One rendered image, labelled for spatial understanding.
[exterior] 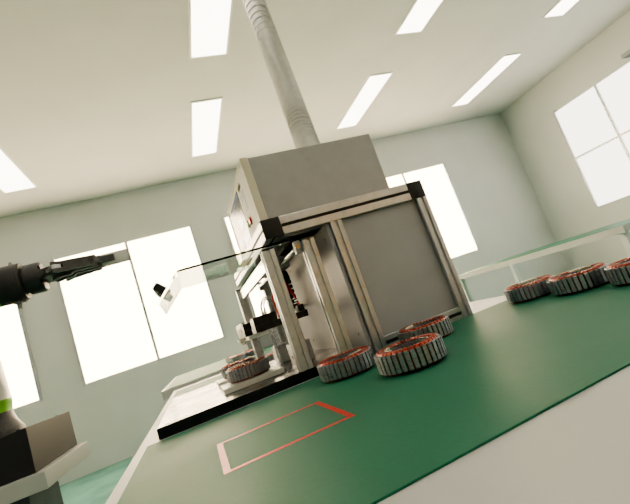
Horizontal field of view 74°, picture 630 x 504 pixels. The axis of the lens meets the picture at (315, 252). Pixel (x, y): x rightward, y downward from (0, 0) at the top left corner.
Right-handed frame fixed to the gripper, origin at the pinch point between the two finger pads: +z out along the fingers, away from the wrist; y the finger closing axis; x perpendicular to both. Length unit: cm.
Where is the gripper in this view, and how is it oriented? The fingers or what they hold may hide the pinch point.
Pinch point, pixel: (115, 257)
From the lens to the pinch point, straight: 119.5
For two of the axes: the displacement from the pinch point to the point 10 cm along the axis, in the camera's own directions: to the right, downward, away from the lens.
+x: -3.3, -9.3, 1.4
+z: 9.0, -2.7, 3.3
